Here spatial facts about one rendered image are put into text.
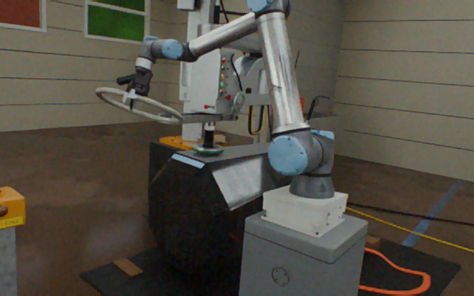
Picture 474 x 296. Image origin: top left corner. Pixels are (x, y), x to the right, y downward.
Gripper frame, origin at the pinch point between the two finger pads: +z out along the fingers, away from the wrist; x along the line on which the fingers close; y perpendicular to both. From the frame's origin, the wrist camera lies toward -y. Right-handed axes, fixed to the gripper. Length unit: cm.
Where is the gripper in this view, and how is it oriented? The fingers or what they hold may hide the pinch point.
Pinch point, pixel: (126, 107)
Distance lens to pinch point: 196.3
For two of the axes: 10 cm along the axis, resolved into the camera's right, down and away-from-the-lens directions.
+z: -2.8, 9.5, -1.4
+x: -0.1, 1.4, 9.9
